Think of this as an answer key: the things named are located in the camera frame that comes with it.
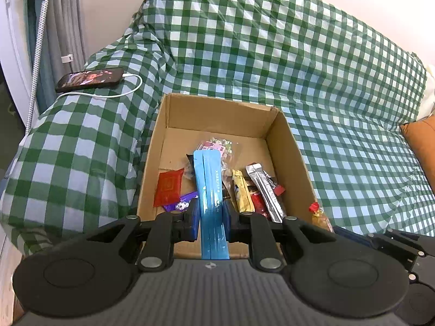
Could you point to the large red snack packet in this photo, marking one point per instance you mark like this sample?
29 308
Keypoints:
257 201

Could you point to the purple chocolate bar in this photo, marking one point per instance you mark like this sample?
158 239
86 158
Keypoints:
180 204

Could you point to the gooseneck phone holder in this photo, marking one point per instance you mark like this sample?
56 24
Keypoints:
39 40

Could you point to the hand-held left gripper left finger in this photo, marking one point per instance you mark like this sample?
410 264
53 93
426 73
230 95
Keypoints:
194 220

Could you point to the red sachet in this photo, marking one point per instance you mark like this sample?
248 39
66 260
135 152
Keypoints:
168 186

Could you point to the white window frame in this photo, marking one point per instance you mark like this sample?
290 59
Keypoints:
13 40

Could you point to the small red black candy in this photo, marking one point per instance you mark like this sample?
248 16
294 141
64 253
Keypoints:
279 190

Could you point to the green checkered cloth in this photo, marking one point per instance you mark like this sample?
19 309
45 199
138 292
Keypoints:
272 57

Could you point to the red and gold candy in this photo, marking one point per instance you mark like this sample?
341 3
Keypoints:
317 215

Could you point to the white pillow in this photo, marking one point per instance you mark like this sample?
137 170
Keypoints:
429 98

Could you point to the black smartphone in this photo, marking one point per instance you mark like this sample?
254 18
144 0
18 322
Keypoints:
88 78

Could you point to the clear candy bag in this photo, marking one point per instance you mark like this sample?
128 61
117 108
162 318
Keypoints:
228 149

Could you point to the blue stick packet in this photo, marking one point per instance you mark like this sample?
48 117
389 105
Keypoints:
210 210

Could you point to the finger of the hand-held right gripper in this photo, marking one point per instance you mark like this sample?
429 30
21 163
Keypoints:
390 244

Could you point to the small white plug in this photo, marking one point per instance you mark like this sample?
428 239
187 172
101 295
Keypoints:
67 58

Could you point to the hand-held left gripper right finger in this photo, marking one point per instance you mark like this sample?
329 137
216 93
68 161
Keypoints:
227 222

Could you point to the gold snack packet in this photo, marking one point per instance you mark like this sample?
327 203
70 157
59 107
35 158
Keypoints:
243 193

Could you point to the long silver snack packet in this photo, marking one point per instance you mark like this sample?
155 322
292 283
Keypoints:
266 190

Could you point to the orange cushion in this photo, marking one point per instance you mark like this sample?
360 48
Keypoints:
421 139

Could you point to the grey curtain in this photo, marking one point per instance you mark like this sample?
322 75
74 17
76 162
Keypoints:
68 17

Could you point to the cardboard box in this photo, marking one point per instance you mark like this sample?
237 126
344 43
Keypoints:
221 112

